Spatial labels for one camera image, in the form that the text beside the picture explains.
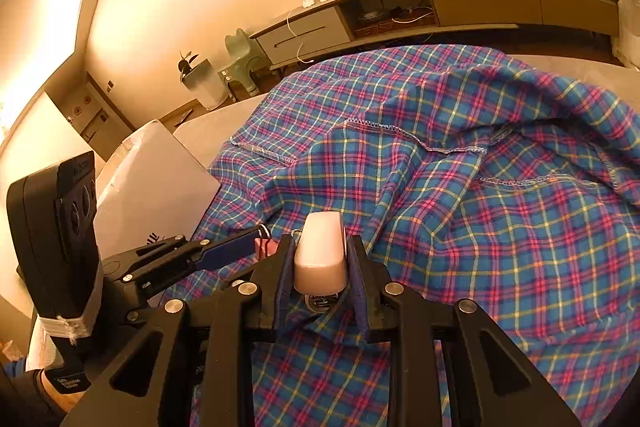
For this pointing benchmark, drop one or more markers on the pink stapler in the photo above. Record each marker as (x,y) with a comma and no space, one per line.
(320,252)

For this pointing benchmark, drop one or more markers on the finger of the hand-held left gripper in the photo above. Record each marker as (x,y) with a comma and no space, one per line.
(230,249)

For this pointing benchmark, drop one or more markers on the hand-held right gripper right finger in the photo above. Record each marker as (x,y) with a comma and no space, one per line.
(361,289)

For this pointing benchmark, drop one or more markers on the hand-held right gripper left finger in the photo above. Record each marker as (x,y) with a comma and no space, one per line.
(282,289)

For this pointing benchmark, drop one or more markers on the green plastic chair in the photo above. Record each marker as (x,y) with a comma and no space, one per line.
(242,57)

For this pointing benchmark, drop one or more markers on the white door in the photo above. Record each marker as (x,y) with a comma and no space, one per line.
(92,119)

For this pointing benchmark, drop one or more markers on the white cardboard box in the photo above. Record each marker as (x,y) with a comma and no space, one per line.
(150,177)

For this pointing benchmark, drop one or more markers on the long grey media cabinet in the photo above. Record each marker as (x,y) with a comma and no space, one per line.
(480,4)

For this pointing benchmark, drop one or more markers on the blue pink plaid cloth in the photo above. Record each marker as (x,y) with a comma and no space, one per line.
(475,207)

